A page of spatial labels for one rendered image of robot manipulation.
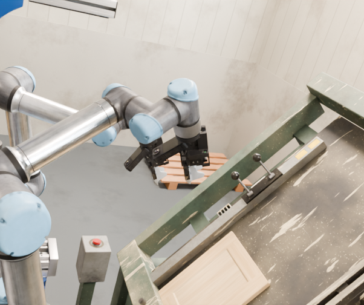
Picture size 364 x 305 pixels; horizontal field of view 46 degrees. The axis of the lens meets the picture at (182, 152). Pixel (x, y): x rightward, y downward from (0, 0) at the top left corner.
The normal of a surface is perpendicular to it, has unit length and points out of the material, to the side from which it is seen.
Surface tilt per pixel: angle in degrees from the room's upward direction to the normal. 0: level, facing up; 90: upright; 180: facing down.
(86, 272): 90
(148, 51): 90
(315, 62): 90
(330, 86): 51
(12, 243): 83
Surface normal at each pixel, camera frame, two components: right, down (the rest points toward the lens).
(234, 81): 0.33, 0.46
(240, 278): -0.55, -0.62
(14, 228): 0.69, 0.33
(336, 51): -0.91, -0.08
